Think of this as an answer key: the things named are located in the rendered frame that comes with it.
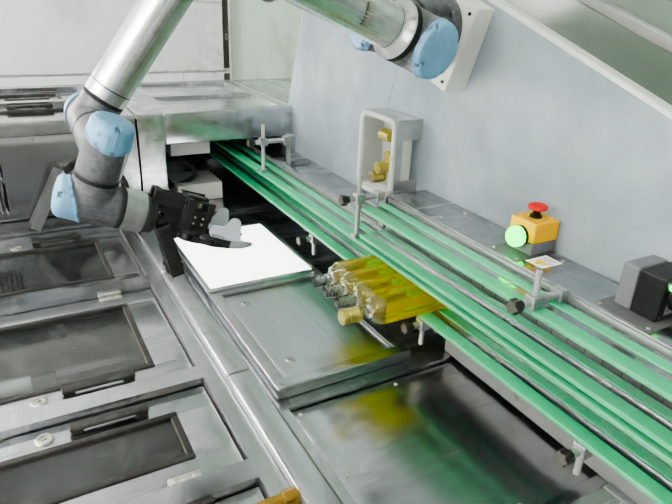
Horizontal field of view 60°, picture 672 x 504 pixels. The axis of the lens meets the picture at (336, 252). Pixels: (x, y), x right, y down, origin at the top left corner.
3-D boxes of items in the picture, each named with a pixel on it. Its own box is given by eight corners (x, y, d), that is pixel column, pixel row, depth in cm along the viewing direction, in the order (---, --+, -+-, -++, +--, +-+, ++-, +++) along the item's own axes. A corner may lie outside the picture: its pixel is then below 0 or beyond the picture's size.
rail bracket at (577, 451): (596, 451, 107) (544, 476, 100) (605, 421, 104) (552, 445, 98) (615, 466, 103) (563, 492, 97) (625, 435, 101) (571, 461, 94)
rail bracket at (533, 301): (554, 294, 109) (501, 309, 103) (562, 258, 106) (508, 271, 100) (571, 303, 106) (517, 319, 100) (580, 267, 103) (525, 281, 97)
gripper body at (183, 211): (220, 206, 110) (157, 192, 103) (207, 248, 112) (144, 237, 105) (207, 194, 116) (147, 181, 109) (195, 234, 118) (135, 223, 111)
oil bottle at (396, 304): (436, 297, 141) (360, 316, 131) (439, 276, 139) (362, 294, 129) (451, 307, 136) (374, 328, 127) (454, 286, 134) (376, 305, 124)
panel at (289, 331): (262, 228, 208) (166, 243, 193) (262, 220, 207) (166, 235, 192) (410, 360, 137) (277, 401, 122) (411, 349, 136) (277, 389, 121)
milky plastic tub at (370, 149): (380, 181, 177) (355, 184, 173) (386, 106, 168) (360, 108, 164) (414, 198, 164) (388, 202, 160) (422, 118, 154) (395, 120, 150)
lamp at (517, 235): (510, 241, 124) (500, 243, 122) (514, 221, 122) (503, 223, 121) (526, 249, 120) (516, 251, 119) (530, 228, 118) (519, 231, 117)
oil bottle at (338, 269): (396, 268, 155) (324, 283, 145) (397, 248, 152) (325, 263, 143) (408, 276, 150) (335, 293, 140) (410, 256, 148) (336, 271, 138)
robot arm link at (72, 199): (62, 181, 94) (49, 226, 97) (131, 195, 100) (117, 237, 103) (59, 160, 100) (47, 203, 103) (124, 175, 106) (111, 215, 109)
